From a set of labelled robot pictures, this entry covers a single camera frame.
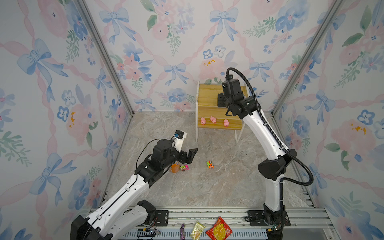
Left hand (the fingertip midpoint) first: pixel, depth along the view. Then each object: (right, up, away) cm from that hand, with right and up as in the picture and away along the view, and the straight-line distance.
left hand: (190, 144), depth 73 cm
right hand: (+18, +25, +5) cm, 31 cm away
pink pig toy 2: (+21, +11, +17) cm, 30 cm away
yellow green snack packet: (+3, -40, -4) cm, 40 cm away
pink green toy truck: (-4, -16, +15) cm, 22 cm away
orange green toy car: (+11, -15, +17) cm, 25 cm away
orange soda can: (-9, -14, +11) cm, 20 cm away
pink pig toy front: (+8, +12, +18) cm, 23 cm away
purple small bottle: (-3, -41, -3) cm, 41 cm away
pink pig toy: (+14, +13, +19) cm, 27 cm away
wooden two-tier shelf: (+11, +16, +20) cm, 28 cm away
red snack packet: (+14, -40, -3) cm, 43 cm away
